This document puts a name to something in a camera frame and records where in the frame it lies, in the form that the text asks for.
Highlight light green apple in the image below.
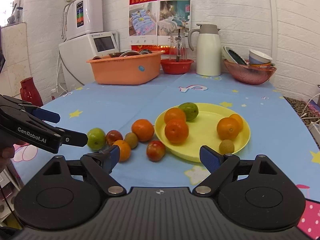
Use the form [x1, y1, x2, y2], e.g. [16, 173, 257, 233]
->
[87, 128, 106, 151]

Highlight small smooth orange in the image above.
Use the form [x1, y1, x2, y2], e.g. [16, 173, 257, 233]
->
[113, 140, 131, 162]

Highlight red apple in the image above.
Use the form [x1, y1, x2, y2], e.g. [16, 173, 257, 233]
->
[106, 130, 123, 146]
[146, 140, 165, 161]

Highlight brown kiwi fruit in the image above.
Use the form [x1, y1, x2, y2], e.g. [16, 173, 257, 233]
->
[124, 132, 139, 149]

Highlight wrinkled mandarin orange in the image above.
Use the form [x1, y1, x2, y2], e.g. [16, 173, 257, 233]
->
[164, 119, 189, 144]

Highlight person's left hand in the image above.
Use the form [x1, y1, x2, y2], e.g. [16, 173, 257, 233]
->
[0, 139, 25, 172]

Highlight red vase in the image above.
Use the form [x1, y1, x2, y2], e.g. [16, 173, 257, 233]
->
[20, 77, 43, 107]

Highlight large orange right side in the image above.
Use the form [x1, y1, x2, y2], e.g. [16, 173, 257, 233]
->
[216, 117, 240, 140]

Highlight yellow plastic plate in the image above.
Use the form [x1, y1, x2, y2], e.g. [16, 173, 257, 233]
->
[155, 103, 235, 163]

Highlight small orange right rear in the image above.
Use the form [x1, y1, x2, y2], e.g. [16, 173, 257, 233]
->
[229, 114, 244, 132]

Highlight blue patterned tablecloth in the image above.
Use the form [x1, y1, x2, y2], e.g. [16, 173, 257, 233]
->
[11, 69, 320, 233]

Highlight dark green guava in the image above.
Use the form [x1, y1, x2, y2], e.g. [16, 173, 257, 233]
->
[178, 102, 199, 121]

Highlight white countertop appliance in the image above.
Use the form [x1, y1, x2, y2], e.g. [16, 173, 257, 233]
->
[59, 30, 120, 91]

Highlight orange beside guava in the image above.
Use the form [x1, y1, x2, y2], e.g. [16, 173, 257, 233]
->
[164, 108, 187, 124]

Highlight orange plastic basket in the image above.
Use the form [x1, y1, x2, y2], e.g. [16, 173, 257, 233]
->
[87, 50, 164, 85]

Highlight pink glass bowl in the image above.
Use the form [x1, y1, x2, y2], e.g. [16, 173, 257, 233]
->
[223, 60, 277, 85]

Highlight metal bowls in basket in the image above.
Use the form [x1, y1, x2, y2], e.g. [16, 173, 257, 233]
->
[92, 49, 152, 60]

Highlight red plastic basket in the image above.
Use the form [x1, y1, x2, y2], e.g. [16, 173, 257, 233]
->
[161, 59, 194, 75]

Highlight stacked ceramic bowls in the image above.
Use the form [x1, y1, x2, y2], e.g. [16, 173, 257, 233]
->
[249, 49, 273, 68]

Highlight glass carafe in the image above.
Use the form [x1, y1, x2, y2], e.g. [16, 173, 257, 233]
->
[169, 29, 187, 62]

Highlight white thermos jug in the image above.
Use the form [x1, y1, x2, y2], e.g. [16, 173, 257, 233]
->
[188, 23, 222, 76]

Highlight bedding poster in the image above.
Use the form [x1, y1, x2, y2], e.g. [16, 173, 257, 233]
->
[129, 0, 191, 46]

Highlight white wall water purifier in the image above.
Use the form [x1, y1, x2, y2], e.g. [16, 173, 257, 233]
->
[66, 0, 103, 40]

